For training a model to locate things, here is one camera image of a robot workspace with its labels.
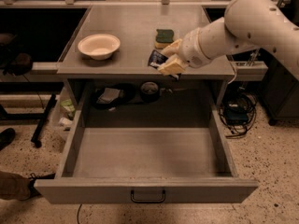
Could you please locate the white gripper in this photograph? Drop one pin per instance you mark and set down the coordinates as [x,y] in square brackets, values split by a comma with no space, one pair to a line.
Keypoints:
[192,50]

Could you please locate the blue rxbar blueberry wrapper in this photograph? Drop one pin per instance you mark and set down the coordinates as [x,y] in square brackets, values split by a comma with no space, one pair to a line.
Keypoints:
[156,59]

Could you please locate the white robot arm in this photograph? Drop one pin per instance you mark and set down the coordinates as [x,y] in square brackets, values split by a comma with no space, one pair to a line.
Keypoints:
[246,25]

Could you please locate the grey metal counter cabinet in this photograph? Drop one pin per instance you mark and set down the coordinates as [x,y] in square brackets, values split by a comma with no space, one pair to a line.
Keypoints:
[135,25]

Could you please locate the open grey top drawer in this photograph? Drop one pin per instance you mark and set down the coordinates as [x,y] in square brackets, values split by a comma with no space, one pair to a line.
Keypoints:
[182,151]

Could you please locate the green yellow sponge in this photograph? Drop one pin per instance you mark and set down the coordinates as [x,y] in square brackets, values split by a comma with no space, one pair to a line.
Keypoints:
[163,38]

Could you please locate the black tape roll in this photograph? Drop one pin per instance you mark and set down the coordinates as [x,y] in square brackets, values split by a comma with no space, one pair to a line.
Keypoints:
[149,92]

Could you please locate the white paper bowl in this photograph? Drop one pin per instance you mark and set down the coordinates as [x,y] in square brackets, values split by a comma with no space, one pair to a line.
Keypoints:
[99,47]

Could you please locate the black bag with grey cloth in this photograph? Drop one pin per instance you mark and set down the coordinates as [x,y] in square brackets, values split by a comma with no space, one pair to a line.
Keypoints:
[113,96]

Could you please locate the clear plastic bin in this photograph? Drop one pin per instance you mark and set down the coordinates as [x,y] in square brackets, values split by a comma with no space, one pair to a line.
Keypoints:
[62,115]

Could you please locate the dark brown round object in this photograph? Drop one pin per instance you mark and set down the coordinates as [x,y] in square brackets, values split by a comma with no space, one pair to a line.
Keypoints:
[20,65]

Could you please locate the black stand leg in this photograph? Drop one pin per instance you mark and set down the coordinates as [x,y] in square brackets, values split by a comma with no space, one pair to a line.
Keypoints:
[44,117]

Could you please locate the black shoe at left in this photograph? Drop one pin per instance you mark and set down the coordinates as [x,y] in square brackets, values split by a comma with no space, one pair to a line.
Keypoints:
[6,137]

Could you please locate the tan trouser leg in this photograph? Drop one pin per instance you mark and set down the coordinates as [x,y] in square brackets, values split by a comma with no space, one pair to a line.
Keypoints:
[14,187]

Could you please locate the black drawer handle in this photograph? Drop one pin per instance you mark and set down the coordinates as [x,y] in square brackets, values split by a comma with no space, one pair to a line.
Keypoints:
[140,196]

